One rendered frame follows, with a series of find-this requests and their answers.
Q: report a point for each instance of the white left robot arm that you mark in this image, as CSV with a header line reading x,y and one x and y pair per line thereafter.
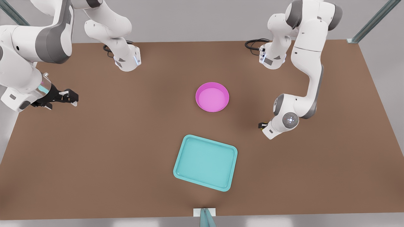
x,y
307,47

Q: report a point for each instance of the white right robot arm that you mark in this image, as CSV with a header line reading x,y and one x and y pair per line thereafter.
x,y
22,44

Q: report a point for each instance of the pink round plate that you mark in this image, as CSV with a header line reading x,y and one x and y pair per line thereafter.
x,y
212,97

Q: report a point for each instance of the teal rectangular tray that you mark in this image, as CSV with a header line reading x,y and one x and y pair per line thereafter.
x,y
205,162

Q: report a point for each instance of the silver frame post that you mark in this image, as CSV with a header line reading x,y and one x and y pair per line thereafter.
x,y
14,12
205,217
372,22

